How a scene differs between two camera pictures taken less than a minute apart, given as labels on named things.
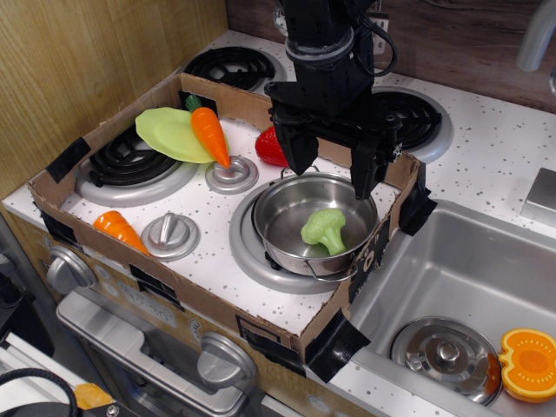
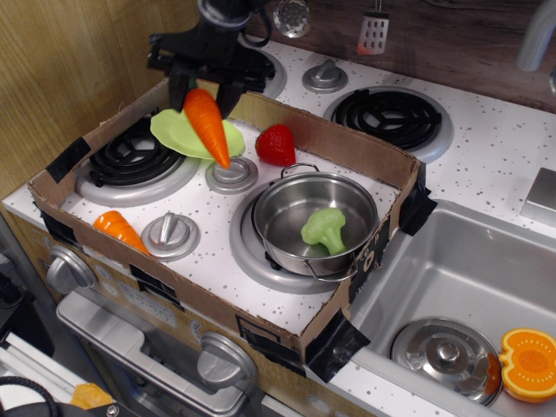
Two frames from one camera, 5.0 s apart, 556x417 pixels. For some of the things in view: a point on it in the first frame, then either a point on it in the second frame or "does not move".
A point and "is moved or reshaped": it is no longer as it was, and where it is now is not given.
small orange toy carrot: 113,223 does not move
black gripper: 334,101 to 212,53
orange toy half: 529,360 does not move
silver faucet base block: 540,203 does not move
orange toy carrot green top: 208,123 is moved or reshaped
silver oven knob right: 221,360 does not move
